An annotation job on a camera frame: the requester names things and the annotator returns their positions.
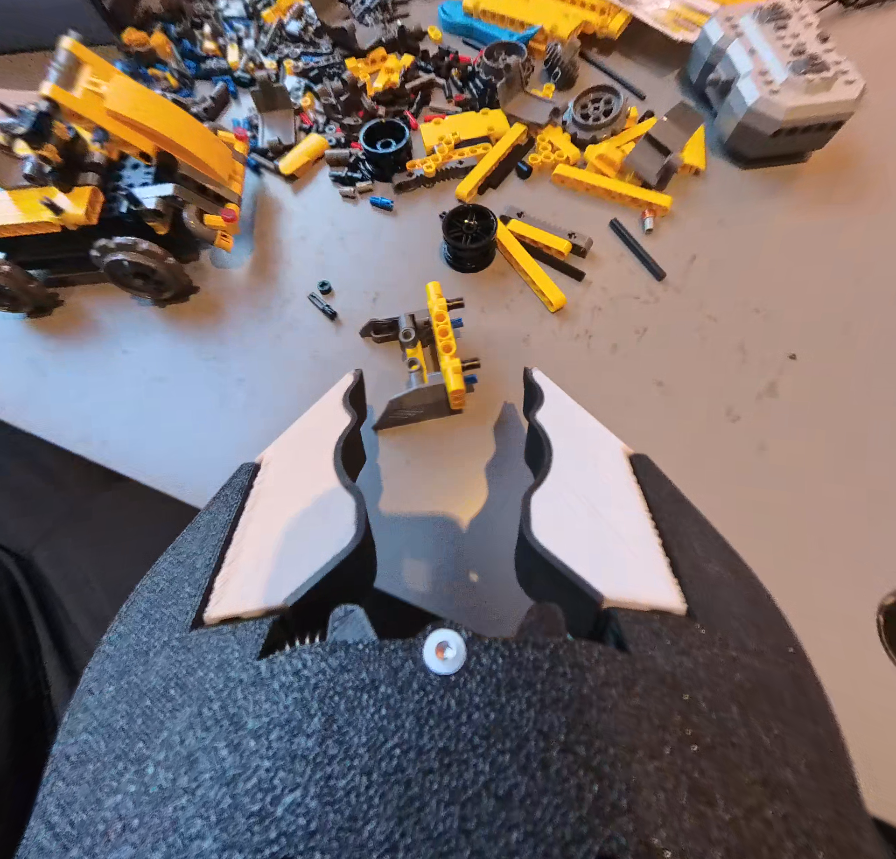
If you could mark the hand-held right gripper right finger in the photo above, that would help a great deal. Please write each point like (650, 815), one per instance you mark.
(595, 516)

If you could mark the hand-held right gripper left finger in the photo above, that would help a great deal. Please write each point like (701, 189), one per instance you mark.
(294, 523)

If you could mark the small black pin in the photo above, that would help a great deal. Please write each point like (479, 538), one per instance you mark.
(322, 306)

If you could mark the small yellow grey brick assembly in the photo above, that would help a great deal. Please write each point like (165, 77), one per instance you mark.
(441, 334)

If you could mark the black toy wheel rim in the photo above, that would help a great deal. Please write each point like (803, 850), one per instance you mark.
(467, 239)
(385, 148)

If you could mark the grey desk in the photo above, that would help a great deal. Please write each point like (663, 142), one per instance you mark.
(735, 383)

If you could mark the person's legs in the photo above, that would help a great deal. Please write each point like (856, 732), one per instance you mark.
(70, 593)

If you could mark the long yellow beam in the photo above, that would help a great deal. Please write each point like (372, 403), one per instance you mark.
(490, 162)
(609, 188)
(532, 271)

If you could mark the black beam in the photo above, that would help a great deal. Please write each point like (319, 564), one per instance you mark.
(560, 264)

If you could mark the short black axle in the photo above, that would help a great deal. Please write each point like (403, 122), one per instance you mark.
(637, 250)

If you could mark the short yellow beam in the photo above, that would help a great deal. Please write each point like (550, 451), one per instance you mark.
(539, 237)

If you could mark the grey gear rack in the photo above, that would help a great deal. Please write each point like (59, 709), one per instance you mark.
(420, 180)
(560, 229)

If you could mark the yellow rounded fairing piece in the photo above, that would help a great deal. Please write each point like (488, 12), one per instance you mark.
(302, 155)

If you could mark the yellow wedge panel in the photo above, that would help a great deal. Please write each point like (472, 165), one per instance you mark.
(694, 152)

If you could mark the grey curved panel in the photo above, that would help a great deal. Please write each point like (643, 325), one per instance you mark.
(665, 145)

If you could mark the grey toothed wheel hub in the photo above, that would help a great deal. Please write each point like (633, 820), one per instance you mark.
(595, 113)

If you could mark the yellow rectangular panel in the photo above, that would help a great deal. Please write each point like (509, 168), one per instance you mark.
(462, 130)

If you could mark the yellow toy vehicle model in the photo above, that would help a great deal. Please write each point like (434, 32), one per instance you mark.
(140, 124)

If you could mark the long black axle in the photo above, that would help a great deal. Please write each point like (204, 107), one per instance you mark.
(612, 75)

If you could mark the dark grey gear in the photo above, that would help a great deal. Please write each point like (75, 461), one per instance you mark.
(561, 64)

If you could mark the grey round hub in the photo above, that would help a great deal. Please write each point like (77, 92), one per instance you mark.
(504, 61)

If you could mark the grey battery box brick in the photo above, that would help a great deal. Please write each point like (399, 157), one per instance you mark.
(770, 82)

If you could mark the pile of building brick pieces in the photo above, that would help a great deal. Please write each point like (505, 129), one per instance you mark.
(336, 54)

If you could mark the blue curved panel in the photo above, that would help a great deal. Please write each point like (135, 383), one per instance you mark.
(476, 26)

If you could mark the yellow beam frame assembly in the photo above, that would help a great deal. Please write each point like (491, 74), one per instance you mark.
(546, 5)

